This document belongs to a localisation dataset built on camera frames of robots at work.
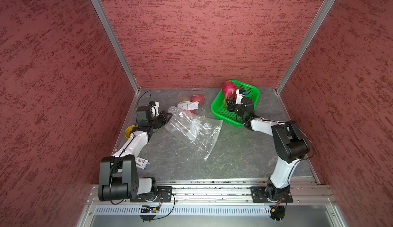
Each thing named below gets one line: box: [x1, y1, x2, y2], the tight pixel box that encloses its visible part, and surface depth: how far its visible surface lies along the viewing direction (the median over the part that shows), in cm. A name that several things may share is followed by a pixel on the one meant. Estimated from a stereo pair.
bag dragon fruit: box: [189, 94, 205, 105], surface depth 108 cm
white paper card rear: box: [177, 101, 200, 110], surface depth 102 cm
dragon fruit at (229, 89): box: [222, 80, 237, 100], surface depth 94 cm
